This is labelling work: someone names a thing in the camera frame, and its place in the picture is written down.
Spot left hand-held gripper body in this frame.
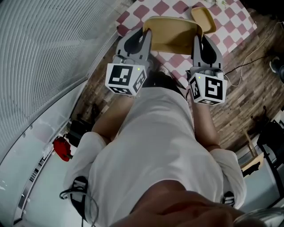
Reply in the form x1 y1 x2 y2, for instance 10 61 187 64
104 53 154 97

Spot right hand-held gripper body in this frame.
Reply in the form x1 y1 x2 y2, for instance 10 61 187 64
185 66 228 106

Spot person's right forearm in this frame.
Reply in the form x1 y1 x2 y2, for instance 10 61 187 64
190 101 221 152

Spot person's left forearm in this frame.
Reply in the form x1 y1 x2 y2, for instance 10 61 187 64
91 94 136 145

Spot table with checkered tablecloth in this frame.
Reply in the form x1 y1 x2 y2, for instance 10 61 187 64
115 0 258 89

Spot person's black trousers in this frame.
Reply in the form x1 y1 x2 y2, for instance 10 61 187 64
146 70 186 97

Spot white flowers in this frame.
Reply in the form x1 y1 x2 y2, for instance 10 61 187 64
199 0 229 6

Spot person's white shirt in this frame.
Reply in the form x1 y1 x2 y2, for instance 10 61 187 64
63 86 247 227

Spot wooden board with black shape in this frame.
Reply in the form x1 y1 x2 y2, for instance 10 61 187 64
240 153 267 178

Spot red bag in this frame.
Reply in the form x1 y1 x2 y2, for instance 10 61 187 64
52 136 73 163

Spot person's face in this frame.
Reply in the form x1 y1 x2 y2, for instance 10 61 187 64
110 189 264 227

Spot white cable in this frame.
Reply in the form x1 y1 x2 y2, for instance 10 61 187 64
224 21 284 87

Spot wooden frame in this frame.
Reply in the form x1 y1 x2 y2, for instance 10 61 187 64
243 128 258 160

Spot person's right shoulder strap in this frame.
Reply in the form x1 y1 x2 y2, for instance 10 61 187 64
221 191 236 207

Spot person's shoulder strap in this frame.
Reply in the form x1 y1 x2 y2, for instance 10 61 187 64
221 191 236 207
71 176 90 205

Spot person's left shoulder strap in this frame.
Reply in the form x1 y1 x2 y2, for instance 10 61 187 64
71 176 90 205

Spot black harness cable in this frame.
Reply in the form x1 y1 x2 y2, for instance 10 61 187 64
59 188 100 227

